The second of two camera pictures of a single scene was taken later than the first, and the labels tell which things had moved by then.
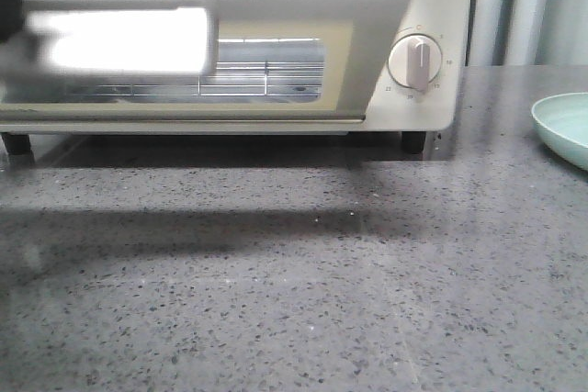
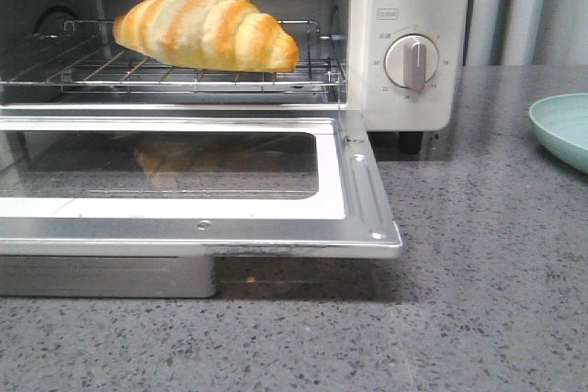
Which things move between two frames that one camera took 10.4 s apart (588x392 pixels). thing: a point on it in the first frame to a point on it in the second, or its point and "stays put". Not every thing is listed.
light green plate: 561,124 stays put
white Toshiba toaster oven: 180,43 stays put
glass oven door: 270,42 to 187,182
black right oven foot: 412,141 stays put
